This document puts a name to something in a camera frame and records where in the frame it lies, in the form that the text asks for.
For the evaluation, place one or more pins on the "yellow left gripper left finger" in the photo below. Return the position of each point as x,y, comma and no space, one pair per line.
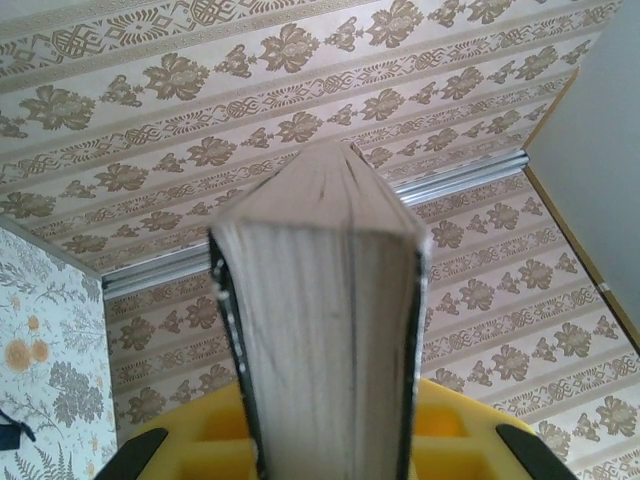
210,440

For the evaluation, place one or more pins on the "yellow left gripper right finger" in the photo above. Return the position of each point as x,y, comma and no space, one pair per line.
450,435

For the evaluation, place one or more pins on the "thick dark blue book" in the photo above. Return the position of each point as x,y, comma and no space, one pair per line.
320,300

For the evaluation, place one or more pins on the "navy blue backpack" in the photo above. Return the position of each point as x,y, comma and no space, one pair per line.
12,432

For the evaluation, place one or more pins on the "aluminium frame post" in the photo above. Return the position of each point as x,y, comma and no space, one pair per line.
450,182

